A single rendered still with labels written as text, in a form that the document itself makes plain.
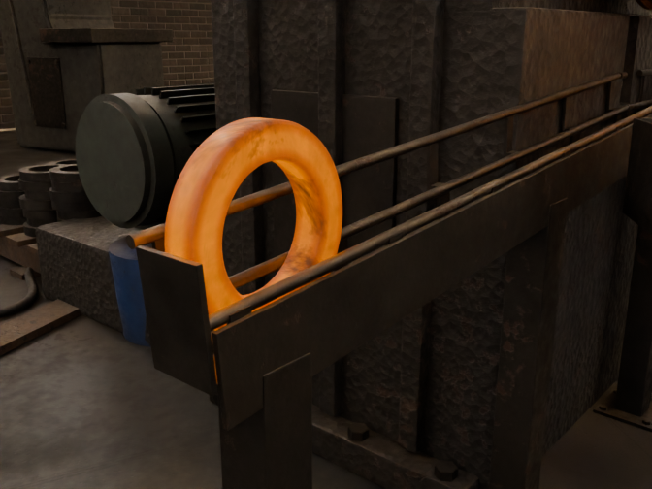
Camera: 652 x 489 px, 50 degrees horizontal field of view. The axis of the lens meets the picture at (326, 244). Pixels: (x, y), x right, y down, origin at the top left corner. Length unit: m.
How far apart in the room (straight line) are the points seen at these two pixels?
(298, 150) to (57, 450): 1.15
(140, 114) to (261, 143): 1.41
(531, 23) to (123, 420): 1.18
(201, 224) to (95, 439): 1.15
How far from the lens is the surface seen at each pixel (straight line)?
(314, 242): 0.63
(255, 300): 0.56
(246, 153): 0.55
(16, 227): 2.87
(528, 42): 1.12
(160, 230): 0.59
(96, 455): 1.58
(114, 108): 2.00
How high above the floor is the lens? 0.83
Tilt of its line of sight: 17 degrees down
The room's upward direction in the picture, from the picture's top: straight up
